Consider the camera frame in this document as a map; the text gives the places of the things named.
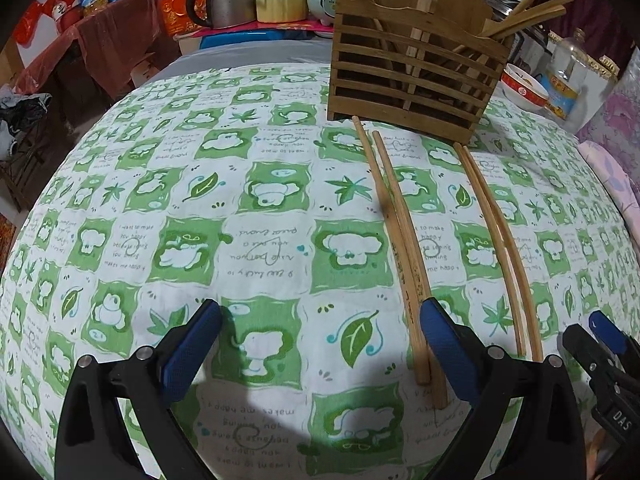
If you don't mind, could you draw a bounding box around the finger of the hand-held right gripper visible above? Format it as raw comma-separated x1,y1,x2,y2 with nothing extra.
589,310,640,366
563,324,640,396

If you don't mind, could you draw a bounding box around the long wooden chopstick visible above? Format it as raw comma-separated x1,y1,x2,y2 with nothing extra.
351,116,432,386
461,144,544,363
372,131,449,409
453,142,527,358

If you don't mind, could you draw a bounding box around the wooden chopstick holder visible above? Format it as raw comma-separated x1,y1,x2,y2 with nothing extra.
326,0,511,147

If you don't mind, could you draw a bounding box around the red and white bowl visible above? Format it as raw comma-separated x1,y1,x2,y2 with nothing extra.
500,63,551,114

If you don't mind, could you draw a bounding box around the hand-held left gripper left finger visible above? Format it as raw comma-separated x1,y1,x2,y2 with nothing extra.
54,298,224,480

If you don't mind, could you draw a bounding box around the pile of dark clothes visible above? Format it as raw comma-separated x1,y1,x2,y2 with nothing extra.
0,91,52,161

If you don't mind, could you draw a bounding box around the pink floral pillow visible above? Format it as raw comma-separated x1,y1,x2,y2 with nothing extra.
577,139,640,246

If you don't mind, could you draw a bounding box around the purple floral wall cloth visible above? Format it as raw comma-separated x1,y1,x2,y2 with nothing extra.
597,45,640,156

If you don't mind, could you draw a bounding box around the bunch of wooden chopsticks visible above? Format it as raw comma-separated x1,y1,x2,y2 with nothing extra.
339,0,575,111

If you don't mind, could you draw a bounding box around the red cloth covered table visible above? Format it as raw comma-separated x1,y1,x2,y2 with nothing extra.
14,0,168,111

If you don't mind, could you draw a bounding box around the red plastic bag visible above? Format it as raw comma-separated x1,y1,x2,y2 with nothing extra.
12,2,48,47

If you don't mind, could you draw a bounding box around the blue mat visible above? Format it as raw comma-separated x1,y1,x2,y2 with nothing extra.
199,29,333,51

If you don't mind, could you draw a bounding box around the cardboard box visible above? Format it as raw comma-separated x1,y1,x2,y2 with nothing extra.
129,51,167,92

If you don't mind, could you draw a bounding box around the pink tray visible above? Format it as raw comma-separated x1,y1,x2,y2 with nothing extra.
192,19,335,40

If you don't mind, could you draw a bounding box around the clear glass bottle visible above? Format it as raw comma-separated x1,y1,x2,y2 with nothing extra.
542,27,602,122

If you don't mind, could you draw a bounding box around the green patterned tablecloth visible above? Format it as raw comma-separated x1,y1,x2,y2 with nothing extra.
0,62,640,480

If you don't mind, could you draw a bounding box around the grey bed sheet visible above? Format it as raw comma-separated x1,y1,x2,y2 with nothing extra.
177,35,337,83

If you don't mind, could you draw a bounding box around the wooden chair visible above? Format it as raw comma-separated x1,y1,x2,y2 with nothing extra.
0,125,58,213

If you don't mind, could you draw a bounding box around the red gift bag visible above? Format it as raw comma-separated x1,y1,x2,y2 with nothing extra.
161,0,202,37

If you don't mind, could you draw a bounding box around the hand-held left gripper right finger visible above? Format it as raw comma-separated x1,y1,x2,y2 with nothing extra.
419,297,586,480

